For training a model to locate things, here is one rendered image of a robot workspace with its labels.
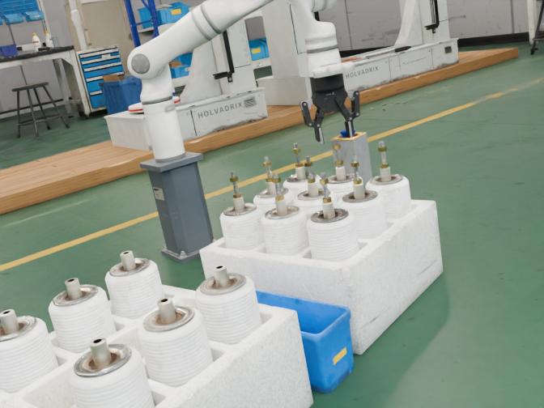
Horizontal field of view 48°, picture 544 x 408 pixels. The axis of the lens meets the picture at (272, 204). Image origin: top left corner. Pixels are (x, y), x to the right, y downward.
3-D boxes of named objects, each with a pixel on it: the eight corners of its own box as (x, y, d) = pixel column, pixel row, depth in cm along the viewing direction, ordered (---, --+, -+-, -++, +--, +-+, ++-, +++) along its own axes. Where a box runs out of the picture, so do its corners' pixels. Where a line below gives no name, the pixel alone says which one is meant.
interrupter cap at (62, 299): (44, 304, 103) (44, 300, 103) (82, 285, 108) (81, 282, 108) (70, 311, 98) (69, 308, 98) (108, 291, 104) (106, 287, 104)
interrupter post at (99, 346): (91, 366, 80) (84, 343, 79) (105, 356, 82) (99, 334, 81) (101, 370, 78) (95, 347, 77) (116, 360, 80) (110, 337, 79)
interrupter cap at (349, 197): (345, 194, 133) (344, 191, 133) (380, 191, 131) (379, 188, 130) (339, 206, 126) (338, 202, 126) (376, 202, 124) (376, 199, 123)
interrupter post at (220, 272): (213, 288, 97) (209, 269, 96) (223, 282, 99) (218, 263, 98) (223, 290, 95) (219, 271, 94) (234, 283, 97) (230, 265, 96)
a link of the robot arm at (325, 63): (316, 79, 129) (311, 49, 128) (302, 77, 140) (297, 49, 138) (356, 70, 131) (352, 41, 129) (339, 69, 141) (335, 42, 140)
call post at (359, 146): (346, 250, 168) (329, 140, 159) (359, 240, 173) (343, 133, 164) (369, 252, 164) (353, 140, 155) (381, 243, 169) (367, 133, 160)
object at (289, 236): (269, 303, 129) (253, 223, 124) (281, 282, 138) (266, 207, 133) (313, 300, 126) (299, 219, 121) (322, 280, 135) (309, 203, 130)
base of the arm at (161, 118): (150, 161, 183) (136, 104, 178) (177, 153, 188) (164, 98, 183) (163, 163, 175) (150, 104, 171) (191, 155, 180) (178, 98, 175)
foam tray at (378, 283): (214, 321, 141) (198, 250, 136) (309, 256, 169) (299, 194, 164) (361, 355, 116) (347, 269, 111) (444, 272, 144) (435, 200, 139)
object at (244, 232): (244, 298, 134) (227, 221, 129) (228, 284, 142) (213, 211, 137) (282, 284, 137) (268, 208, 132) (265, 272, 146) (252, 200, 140)
